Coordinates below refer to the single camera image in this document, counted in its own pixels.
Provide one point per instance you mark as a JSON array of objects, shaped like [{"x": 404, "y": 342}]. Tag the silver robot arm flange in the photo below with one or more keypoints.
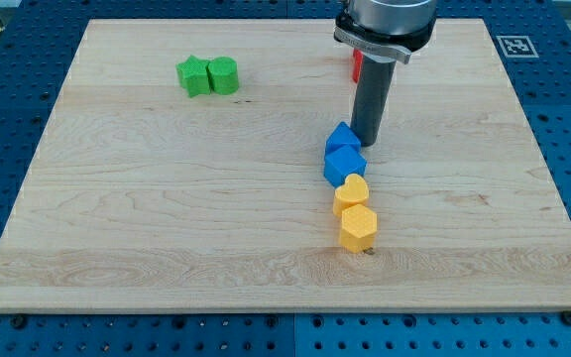
[{"x": 386, "y": 30}]

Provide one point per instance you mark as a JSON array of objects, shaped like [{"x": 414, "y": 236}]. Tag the green star block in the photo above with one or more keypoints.
[{"x": 193, "y": 76}]

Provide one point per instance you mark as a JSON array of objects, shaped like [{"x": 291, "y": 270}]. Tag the green cylinder block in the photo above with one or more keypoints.
[{"x": 223, "y": 75}]

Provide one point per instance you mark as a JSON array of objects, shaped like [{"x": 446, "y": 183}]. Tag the blue triangular block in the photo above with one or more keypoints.
[{"x": 342, "y": 136}]

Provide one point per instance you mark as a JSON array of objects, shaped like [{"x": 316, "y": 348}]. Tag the red block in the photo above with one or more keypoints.
[{"x": 358, "y": 59}]

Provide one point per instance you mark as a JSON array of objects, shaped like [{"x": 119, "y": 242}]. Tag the white fiducial marker tag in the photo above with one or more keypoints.
[{"x": 517, "y": 47}]

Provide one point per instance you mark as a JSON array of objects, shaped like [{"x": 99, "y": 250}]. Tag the yellow heart block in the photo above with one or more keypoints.
[{"x": 353, "y": 191}]

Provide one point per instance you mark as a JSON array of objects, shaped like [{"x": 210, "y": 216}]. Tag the dark grey cylindrical pointer tool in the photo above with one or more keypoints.
[{"x": 370, "y": 100}]

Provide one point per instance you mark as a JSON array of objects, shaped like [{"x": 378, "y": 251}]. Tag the yellow hexagon block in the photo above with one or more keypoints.
[{"x": 358, "y": 228}]

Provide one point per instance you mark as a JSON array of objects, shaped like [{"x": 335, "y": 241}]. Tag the blue cube block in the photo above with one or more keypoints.
[{"x": 341, "y": 163}]

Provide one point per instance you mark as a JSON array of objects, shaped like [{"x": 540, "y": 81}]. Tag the light wooden board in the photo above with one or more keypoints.
[{"x": 141, "y": 199}]

